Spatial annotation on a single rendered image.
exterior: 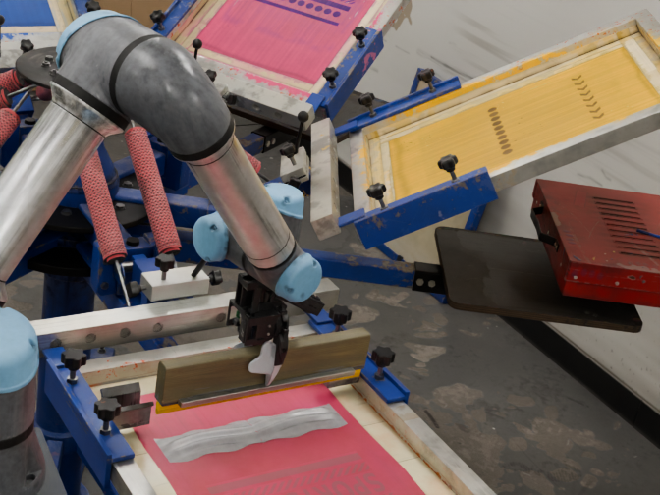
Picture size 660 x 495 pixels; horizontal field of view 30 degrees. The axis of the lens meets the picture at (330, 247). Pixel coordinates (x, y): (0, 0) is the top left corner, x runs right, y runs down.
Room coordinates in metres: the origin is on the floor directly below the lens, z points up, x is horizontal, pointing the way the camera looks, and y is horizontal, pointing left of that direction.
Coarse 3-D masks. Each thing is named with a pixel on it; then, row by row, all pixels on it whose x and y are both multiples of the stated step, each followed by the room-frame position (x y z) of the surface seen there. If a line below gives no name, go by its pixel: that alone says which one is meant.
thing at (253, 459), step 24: (192, 408) 1.88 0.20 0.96; (216, 408) 1.89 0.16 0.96; (144, 432) 1.78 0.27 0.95; (168, 432) 1.79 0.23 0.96; (216, 456) 1.74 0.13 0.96; (240, 456) 1.76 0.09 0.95; (264, 456) 1.77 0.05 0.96; (168, 480) 1.66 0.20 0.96; (192, 480) 1.67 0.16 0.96; (216, 480) 1.68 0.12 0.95
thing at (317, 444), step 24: (240, 408) 1.90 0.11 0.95; (264, 408) 1.92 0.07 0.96; (288, 408) 1.93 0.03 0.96; (336, 408) 1.96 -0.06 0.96; (312, 432) 1.86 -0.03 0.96; (336, 432) 1.88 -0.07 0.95; (360, 432) 1.89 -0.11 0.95; (288, 456) 1.78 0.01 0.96; (312, 456) 1.79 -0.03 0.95; (360, 456) 1.82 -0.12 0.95; (384, 456) 1.83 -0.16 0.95; (384, 480) 1.76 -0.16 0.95; (408, 480) 1.77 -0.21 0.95
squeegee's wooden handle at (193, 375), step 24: (312, 336) 1.89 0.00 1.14; (336, 336) 1.90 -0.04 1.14; (360, 336) 1.92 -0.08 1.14; (168, 360) 1.72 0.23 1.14; (192, 360) 1.74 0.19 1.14; (216, 360) 1.75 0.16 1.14; (240, 360) 1.78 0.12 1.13; (288, 360) 1.83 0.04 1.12; (312, 360) 1.86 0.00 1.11; (336, 360) 1.89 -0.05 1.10; (360, 360) 1.93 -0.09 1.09; (168, 384) 1.70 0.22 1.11; (192, 384) 1.73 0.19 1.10; (216, 384) 1.76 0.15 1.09; (240, 384) 1.78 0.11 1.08
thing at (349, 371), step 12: (324, 372) 1.88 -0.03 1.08; (336, 372) 1.89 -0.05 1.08; (348, 372) 1.90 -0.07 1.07; (264, 384) 1.81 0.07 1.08; (276, 384) 1.81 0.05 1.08; (288, 384) 1.82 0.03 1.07; (300, 384) 1.84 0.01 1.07; (192, 396) 1.73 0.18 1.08; (204, 396) 1.74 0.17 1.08; (216, 396) 1.74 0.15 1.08; (228, 396) 1.76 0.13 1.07; (240, 396) 1.77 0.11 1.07
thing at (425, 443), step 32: (160, 352) 1.99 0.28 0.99; (192, 352) 2.01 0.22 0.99; (96, 384) 1.89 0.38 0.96; (352, 384) 2.04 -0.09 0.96; (384, 416) 1.94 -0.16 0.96; (416, 416) 1.92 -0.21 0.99; (416, 448) 1.85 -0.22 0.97; (448, 448) 1.84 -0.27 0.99; (128, 480) 1.59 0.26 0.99; (448, 480) 1.77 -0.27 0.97; (480, 480) 1.76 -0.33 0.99
